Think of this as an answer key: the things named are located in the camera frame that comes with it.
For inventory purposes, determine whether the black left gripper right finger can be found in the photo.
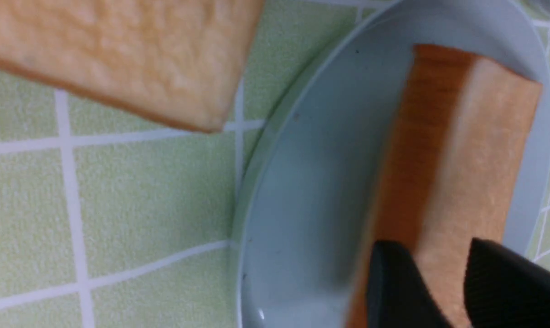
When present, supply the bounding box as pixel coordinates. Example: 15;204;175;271
464;237;550;328

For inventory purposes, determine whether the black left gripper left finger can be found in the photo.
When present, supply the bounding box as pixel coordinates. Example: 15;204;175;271
367;241;451;328

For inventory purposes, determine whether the toast slice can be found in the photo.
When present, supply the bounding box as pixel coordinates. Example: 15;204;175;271
0;0;264;133
345;44;543;328

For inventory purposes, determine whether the light blue sandwich plate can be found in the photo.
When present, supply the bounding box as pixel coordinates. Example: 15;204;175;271
230;0;550;328

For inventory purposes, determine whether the green checkered tablecloth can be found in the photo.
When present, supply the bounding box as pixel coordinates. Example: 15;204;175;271
0;0;550;328

